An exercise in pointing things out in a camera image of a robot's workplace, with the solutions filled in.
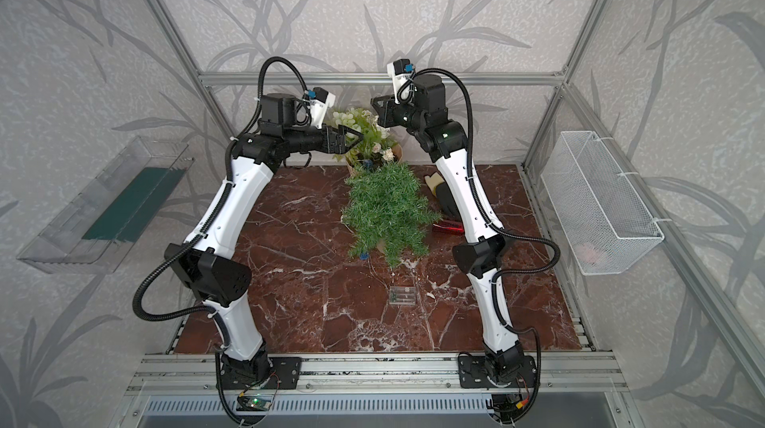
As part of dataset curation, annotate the clear acrylic wall shelf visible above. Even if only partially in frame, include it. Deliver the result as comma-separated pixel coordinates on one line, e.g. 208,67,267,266
18,136,194,275

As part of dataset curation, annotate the right black corrugated cable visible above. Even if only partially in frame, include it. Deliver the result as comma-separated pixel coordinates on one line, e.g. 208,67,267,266
396,67,563,369

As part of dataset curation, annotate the black work glove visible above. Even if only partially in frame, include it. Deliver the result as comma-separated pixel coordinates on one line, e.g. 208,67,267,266
424,172,461,221

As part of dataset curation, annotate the red spray bottle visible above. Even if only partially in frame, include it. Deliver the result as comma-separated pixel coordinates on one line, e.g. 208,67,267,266
432,220,465,235

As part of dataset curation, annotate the left black corrugated cable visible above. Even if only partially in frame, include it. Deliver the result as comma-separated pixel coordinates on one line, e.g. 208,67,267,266
130,55,309,324

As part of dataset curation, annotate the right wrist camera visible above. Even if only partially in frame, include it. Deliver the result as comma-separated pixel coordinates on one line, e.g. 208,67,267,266
386,59,414,102

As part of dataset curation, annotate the potted white flower plant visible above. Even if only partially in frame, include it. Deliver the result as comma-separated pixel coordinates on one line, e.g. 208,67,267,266
324,107,402,177

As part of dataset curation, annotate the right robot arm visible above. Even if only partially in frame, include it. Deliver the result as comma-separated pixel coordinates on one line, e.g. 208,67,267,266
372,63,561,389

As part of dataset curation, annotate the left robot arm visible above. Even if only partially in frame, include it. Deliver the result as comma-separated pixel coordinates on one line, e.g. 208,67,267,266
133,87,355,385

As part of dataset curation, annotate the black corrugated cable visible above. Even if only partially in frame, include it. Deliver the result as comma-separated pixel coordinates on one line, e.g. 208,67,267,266
130,55,309,324
396,67,563,369

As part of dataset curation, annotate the clear battery box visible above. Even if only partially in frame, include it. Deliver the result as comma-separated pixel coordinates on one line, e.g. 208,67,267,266
388,287,418,306

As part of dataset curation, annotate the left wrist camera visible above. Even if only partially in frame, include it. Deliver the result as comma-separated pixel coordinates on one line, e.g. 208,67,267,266
306,87,336,129

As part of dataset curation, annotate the white wire mesh basket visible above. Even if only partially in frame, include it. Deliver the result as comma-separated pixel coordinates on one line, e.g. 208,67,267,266
541,130,665,276

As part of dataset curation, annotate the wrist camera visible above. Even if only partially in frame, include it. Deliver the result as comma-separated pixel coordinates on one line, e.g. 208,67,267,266
306,87,336,129
386,59,414,102

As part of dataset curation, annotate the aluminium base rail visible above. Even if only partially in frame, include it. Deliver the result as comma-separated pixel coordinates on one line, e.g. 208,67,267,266
126,351,629,396

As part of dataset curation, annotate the small green christmas tree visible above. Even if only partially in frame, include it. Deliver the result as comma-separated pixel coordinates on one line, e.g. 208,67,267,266
341,162,441,268

